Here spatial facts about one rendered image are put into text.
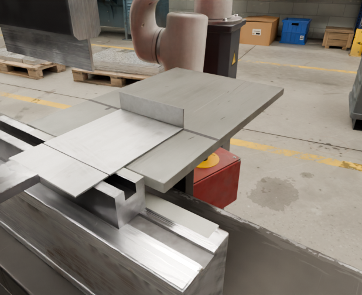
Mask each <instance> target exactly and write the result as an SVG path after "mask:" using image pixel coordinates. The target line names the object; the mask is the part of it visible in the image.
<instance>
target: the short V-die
mask: <svg viewBox="0 0 362 295"><path fill-rule="evenodd" d="M34 130H35V129H33V128H31V127H29V126H27V125H24V124H22V123H20V122H18V121H16V120H13V119H11V118H8V117H7V116H5V115H3V116H0V160H2V161H3V162H5V163H6V162H8V161H10V160H9V158H10V157H12V156H15V155H17V154H19V153H22V152H24V151H26V150H28V149H31V148H33V147H35V146H37V145H40V144H43V143H45V142H47V141H46V140H44V139H42V138H40V137H38V136H36V135H34V134H31V133H29V132H31V131H34ZM40 183H41V184H42V185H44V186H46V187H48V188H49V189H51V190H53V191H55V192H56V193H58V194H60V195H61V196H63V197H64V198H66V199H68V200H70V201H71V202H73V203H75V204H77V205H78V206H80V207H81V208H83V209H85V210H87V211H88V212H90V213H92V214H94V215H95V216H97V217H99V218H101V219H102V220H104V221H105V222H107V223H109V224H110V225H112V226H114V227H116V228H117V229H120V228H122V227H123V226H124V225H125V224H126V223H127V222H129V221H130V220H131V219H133V217H135V216H136V215H137V214H139V213H140V212H141V211H142V210H143V209H144V208H146V203H145V187H144V178H141V179H140V180H138V181H137V182H135V181H133V180H131V179H129V178H127V177H125V176H122V175H120V174H118V173H114V174H113V175H111V176H108V178H106V179H105V180H103V181H102V182H100V183H98V184H97V185H95V186H94V187H92V188H91V189H89V190H87V191H86V192H85V193H83V194H81V195H80V196H78V197H76V198H74V197H72V196H71V195H69V194H67V193H65V192H64V191H62V190H61V189H59V188H57V187H55V186H53V185H52V184H50V183H48V182H46V181H45V180H43V179H41V178H40Z"/></svg>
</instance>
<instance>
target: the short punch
mask: <svg viewBox="0 0 362 295"><path fill-rule="evenodd" d="M0 27H1V31H2V35H3V38H4V42H5V46H6V49H7V51H8V52H11V53H16V54H21V55H24V56H28V57H33V58H36V59H41V60H45V61H50V62H53V63H57V64H62V65H65V66H70V67H74V68H79V69H82V70H87V71H91V72H94V63H93V55H92V50H91V42H90V38H94V37H98V35H99V34H100V32H101V28H100V19H99V13H98V4H97V0H0Z"/></svg>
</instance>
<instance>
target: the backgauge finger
mask: <svg viewBox="0 0 362 295"><path fill-rule="evenodd" d="M37 183H40V178H39V174H38V173H36V172H35V171H33V170H31V169H29V168H28V167H26V166H24V165H22V164H20V163H19V162H17V161H15V160H11V161H8V162H6V163H4V164H2V165H0V203H2V202H4V201H6V200H8V199H10V198H12V197H13V196H15V195H17V194H19V193H21V192H23V191H25V190H27V189H28V188H30V187H32V186H34V185H36V184H37Z"/></svg>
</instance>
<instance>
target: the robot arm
mask: <svg viewBox="0 0 362 295"><path fill-rule="evenodd" d="M158 1H159V0H133V1H132V4H131V7H130V12H129V24H130V30H131V37H132V43H133V47H134V50H135V54H136V56H137V57H138V58H139V59H140V60H142V61H144V62H147V63H152V64H160V65H163V66H164V69H165V71H168V70H171V69H173V68H176V67H178V68H183V69H188V70H193V71H199V72H203V66H204V55H205V48H206V36H207V25H233V24H238V23H241V22H242V21H243V18H242V17H240V16H238V14H234V15H231V14H232V6H233V0H194V12H170V13H168V14H167V17H166V28H160V27H158V26H157V24H156V20H155V8H156V4H157V3H158Z"/></svg>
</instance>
